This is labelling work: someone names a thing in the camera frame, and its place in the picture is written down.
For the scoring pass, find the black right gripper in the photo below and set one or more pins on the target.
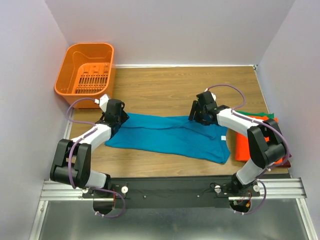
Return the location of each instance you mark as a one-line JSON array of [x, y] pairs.
[[195, 107]]

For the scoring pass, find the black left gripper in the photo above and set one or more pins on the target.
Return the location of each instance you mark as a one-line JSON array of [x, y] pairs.
[[124, 116]]

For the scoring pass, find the blue t-shirt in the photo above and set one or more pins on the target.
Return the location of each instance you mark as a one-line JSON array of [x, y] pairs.
[[172, 135]]

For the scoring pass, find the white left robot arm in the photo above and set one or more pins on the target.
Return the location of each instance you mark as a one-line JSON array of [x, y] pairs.
[[72, 159]]

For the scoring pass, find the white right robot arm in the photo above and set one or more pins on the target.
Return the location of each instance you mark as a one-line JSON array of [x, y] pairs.
[[265, 141]]

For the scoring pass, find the orange plastic basket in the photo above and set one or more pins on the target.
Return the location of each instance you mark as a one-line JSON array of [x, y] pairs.
[[88, 71]]

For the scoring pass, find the orange folded t-shirt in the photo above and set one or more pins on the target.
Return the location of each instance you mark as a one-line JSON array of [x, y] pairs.
[[242, 152]]

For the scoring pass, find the green folded t-shirt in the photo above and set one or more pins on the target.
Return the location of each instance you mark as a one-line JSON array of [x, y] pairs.
[[262, 115]]

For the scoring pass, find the dark red folded t-shirt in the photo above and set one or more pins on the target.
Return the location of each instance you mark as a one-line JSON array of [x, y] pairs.
[[287, 160]]

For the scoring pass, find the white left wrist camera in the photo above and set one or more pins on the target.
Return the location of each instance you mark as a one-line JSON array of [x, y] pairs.
[[102, 102]]

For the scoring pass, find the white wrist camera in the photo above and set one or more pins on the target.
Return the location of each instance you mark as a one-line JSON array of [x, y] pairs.
[[212, 94], [102, 102]]

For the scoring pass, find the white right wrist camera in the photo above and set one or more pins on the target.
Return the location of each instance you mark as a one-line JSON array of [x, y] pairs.
[[212, 94]]

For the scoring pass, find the black mounting base plate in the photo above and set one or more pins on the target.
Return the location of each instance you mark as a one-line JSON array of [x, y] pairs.
[[171, 192]]

